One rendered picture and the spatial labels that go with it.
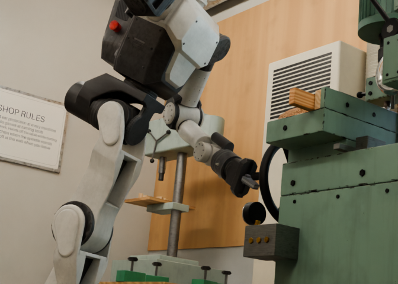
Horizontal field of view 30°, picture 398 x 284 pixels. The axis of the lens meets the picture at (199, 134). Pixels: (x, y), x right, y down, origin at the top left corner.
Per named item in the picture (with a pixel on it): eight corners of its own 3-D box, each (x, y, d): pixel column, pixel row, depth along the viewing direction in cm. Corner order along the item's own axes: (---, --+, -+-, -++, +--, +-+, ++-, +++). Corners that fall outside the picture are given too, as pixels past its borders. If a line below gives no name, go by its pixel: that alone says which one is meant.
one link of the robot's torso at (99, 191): (40, 238, 223) (94, 95, 230) (72, 247, 238) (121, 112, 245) (80, 254, 216) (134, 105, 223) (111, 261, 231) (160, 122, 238)
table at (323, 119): (387, 190, 237) (387, 171, 239) (471, 180, 213) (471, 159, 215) (241, 148, 203) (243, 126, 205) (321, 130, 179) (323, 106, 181)
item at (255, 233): (265, 261, 195) (267, 230, 197) (298, 260, 185) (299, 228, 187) (240, 256, 190) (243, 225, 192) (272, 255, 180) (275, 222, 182)
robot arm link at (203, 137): (206, 165, 239) (189, 148, 250) (228, 170, 244) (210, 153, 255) (214, 148, 238) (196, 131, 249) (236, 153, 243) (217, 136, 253)
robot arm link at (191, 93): (156, 112, 266) (178, 56, 258) (186, 117, 273) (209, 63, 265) (168, 128, 258) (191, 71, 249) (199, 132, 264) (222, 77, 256)
